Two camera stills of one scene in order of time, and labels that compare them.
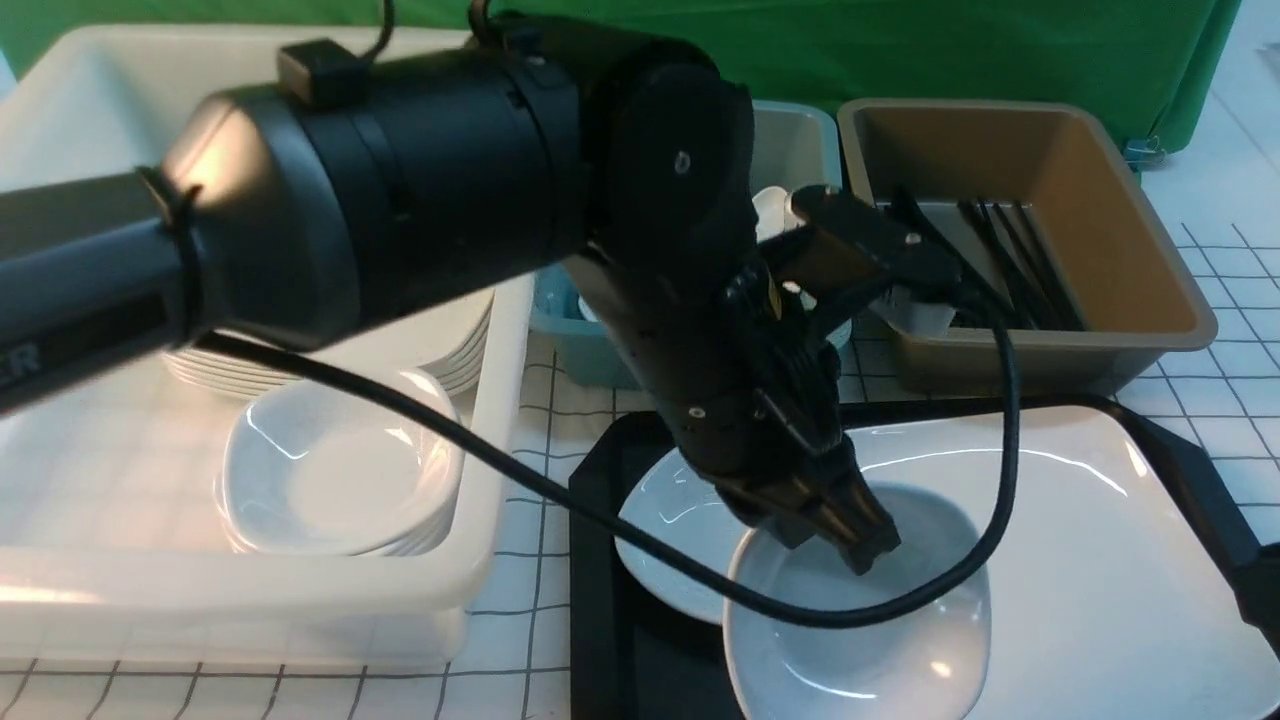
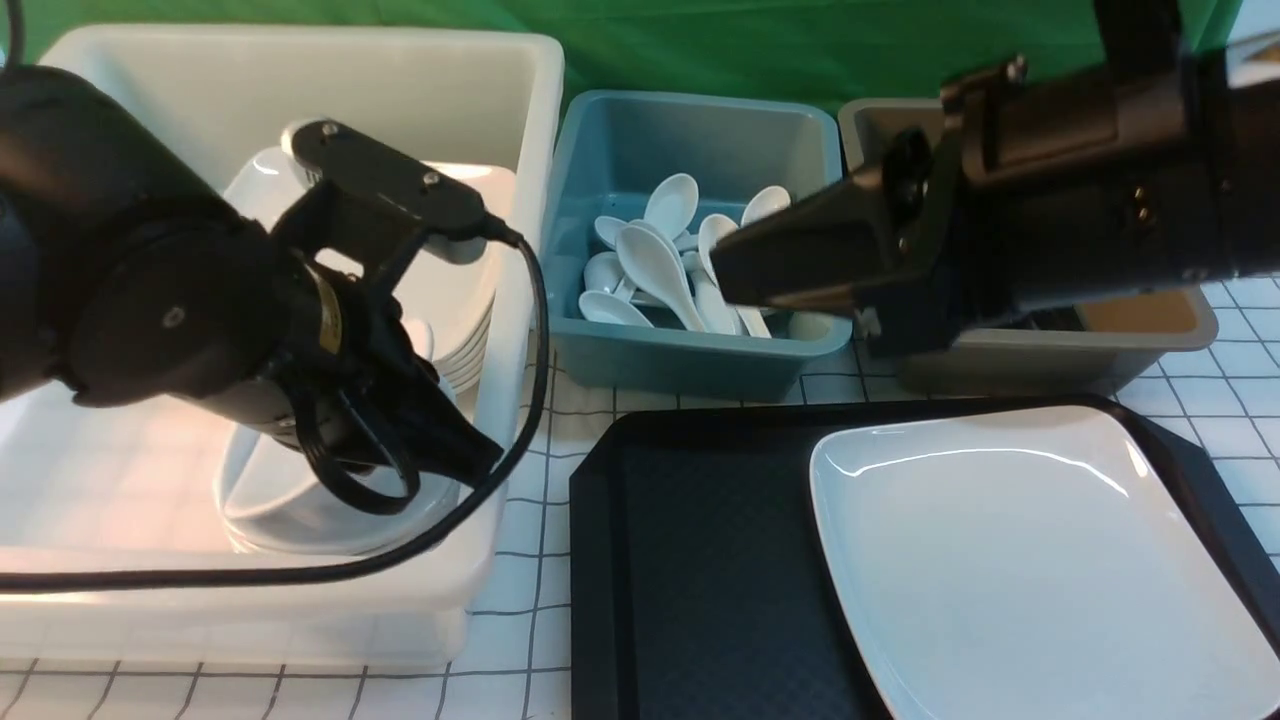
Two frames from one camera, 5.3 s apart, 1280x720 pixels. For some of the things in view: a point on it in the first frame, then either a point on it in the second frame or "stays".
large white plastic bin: x=114 y=551 stays
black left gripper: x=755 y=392 → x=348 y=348
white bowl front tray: x=927 y=664 → x=273 y=498
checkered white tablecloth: x=1219 y=179 stays
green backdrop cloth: x=1157 y=58 stays
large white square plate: x=1112 y=596 stays
